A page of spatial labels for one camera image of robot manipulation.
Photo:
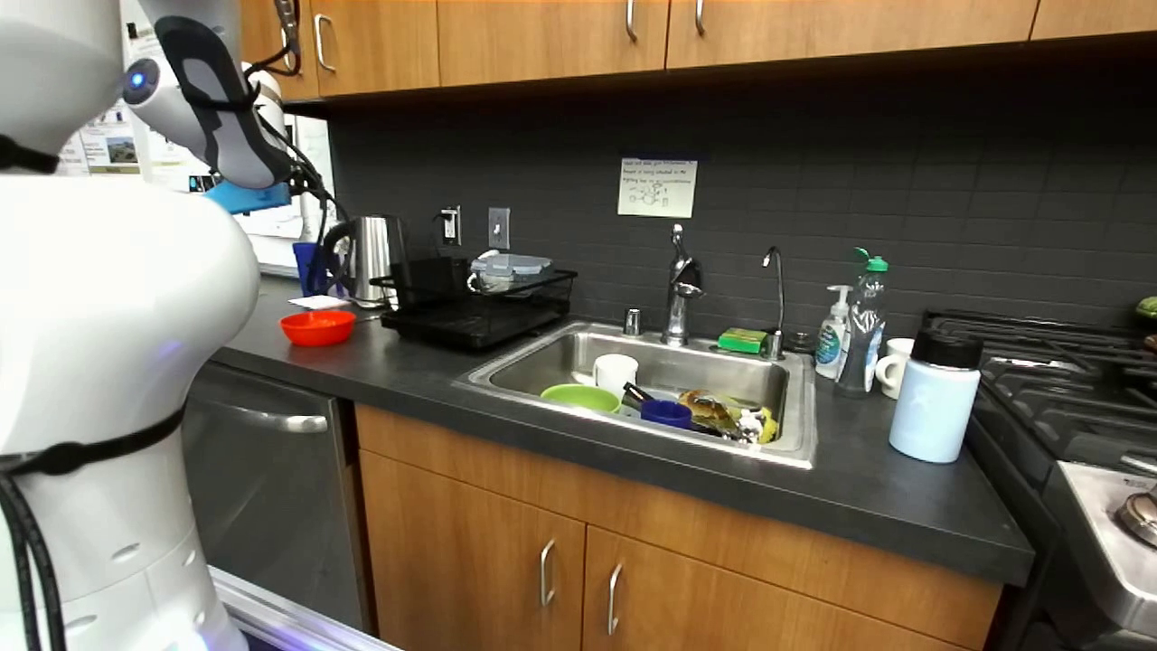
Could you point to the wall socket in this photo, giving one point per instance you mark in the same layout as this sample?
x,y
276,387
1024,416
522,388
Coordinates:
x,y
450,226

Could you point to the black box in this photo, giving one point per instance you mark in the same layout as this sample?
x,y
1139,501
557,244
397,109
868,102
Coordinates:
x,y
432,280

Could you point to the thin chrome tap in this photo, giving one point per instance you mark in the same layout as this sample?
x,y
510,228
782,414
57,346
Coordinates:
x,y
778,298

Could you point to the steel electric kettle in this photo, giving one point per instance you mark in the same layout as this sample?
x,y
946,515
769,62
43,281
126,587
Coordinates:
x,y
375,258

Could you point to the gas stove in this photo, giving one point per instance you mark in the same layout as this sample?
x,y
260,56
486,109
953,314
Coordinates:
x,y
1067,407

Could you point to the clear plastic container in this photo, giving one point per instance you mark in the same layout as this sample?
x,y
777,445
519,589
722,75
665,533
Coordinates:
x,y
511,269

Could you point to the cabinet door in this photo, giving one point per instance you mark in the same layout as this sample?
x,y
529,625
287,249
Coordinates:
x,y
542,36
859,27
380,45
262,36
452,561
741,606
1094,16

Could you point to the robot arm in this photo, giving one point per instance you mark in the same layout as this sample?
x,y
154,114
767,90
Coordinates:
x,y
99,289

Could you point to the black utensil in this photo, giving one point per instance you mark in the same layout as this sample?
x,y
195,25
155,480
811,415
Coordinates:
x,y
635,394

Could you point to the white refrigerator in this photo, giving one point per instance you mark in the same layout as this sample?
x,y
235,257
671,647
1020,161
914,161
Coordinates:
x,y
307,163

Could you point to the white paper napkin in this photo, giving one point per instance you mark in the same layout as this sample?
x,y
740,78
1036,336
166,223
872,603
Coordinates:
x,y
318,302

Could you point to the red bowl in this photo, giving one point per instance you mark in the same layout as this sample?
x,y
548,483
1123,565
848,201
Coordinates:
x,y
317,328

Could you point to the white mug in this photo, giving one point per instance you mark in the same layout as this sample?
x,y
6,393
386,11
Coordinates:
x,y
616,372
895,369

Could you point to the upper cabinet door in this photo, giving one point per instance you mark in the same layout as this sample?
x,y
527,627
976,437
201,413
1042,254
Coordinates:
x,y
542,36
859,27
1094,16
262,36
380,45

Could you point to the stove knob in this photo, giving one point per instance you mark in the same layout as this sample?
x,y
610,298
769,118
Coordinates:
x,y
1141,520

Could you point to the paper note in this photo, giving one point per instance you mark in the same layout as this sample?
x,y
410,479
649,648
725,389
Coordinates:
x,y
657,188

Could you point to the dark blue cup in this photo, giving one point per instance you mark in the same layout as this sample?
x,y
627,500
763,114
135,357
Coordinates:
x,y
666,414

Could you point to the wall switch plate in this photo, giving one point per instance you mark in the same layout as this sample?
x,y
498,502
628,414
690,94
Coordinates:
x,y
499,229

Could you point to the heap of dirty dishes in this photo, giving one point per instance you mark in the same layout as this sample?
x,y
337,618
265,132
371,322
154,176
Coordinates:
x,y
723,414

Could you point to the white flask black lid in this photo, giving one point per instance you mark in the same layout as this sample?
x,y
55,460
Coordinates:
x,y
935,407

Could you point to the black dish rack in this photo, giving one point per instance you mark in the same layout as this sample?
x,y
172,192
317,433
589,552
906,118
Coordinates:
x,y
479,316

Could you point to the stainless steel dishwasher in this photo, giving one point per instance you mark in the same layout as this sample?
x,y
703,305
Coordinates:
x,y
271,506

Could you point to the lower cabinet door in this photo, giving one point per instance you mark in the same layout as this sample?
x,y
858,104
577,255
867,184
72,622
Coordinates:
x,y
452,561
741,606

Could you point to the green sponge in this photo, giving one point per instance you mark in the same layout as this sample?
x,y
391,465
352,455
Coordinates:
x,y
741,341

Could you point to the wooden upper cabinet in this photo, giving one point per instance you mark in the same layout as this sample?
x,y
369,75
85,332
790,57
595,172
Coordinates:
x,y
813,27

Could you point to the paper poster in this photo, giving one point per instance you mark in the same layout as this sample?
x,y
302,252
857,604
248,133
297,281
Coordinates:
x,y
108,145

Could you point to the green object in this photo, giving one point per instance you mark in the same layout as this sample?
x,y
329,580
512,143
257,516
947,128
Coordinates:
x,y
1148,307

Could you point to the green bowl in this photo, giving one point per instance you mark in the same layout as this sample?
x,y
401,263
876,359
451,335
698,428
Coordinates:
x,y
578,399

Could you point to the stainless steel sink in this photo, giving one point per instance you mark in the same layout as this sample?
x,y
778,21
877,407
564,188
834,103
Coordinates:
x,y
705,371

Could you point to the white pump soap bottle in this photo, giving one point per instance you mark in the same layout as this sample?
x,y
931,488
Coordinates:
x,y
831,339

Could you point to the clear bottle green cap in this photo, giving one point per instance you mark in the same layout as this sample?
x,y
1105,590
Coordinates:
x,y
861,344

